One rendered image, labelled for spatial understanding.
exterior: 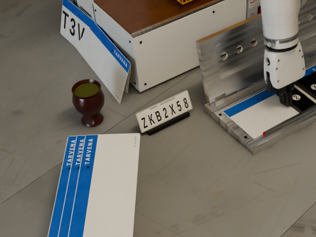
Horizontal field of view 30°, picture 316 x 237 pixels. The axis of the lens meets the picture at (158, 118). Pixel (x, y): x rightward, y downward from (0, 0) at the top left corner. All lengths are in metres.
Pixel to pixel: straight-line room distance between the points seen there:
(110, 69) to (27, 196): 0.45
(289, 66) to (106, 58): 0.52
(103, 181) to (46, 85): 0.54
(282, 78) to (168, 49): 0.33
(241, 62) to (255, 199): 0.39
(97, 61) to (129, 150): 0.47
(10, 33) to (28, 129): 0.49
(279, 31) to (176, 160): 0.40
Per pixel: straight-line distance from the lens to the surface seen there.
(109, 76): 1.67
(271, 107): 1.57
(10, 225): 1.40
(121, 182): 1.28
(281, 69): 1.48
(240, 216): 1.34
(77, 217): 1.23
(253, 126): 1.51
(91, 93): 1.52
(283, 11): 1.41
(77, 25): 1.84
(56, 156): 1.52
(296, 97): 1.59
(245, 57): 1.58
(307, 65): 1.71
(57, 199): 1.28
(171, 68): 1.67
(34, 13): 2.09
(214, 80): 1.53
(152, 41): 1.58
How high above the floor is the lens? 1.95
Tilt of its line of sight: 42 degrees down
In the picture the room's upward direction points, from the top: 6 degrees counter-clockwise
